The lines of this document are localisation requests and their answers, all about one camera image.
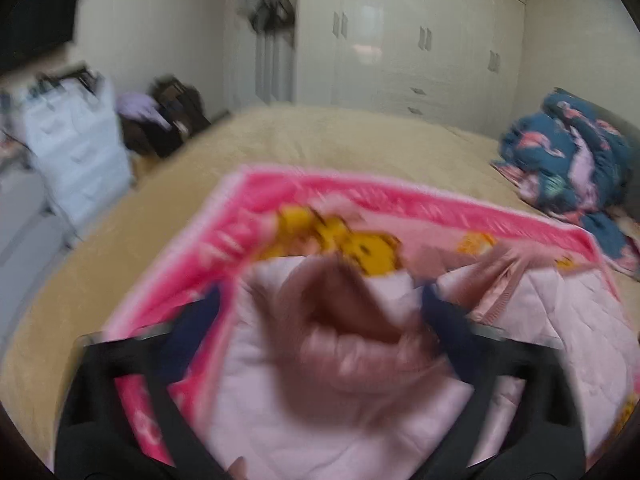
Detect pink quilted jacket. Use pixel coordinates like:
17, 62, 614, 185
205, 247, 640, 480

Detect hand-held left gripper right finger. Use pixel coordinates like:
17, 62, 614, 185
417, 282, 587, 480

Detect white wardrobe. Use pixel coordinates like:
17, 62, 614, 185
294, 0, 527, 135

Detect bed with beige sheet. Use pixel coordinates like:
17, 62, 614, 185
0, 104, 640, 473

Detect blue patterned quilt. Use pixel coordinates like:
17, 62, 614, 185
492, 87, 640, 278

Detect white panelled door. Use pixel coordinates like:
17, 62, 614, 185
224, 0, 297, 105

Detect dark clothes on door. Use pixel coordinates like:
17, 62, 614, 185
246, 0, 295, 35

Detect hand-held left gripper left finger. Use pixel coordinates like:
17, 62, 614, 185
55, 282, 243, 480

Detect dark brown bag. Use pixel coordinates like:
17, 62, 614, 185
122, 75, 213, 158

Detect pink printed blanket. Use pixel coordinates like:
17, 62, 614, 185
106, 164, 640, 467

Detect purple garment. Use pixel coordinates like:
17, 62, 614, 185
115, 91, 172, 130

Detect white drawer cabinet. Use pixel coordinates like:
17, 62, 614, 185
20, 72, 135, 228

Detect dark wall screen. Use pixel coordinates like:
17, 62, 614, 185
0, 0, 92, 77

